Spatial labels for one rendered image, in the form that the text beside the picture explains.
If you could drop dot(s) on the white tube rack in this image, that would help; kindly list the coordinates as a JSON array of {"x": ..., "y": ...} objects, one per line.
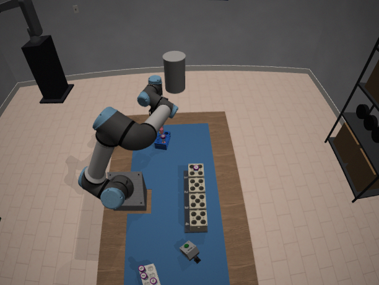
[{"x": 153, "y": 273}]

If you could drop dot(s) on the blue bench mat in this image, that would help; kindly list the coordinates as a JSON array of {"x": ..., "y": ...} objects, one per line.
[{"x": 157, "y": 237}]

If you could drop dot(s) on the cream bucket adapter with holes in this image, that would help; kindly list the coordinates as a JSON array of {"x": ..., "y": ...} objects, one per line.
[
  {"x": 193, "y": 174},
  {"x": 197, "y": 201},
  {"x": 196, "y": 185}
]

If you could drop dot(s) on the blue tube rack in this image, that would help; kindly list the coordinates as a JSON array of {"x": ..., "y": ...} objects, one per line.
[{"x": 158, "y": 142}]

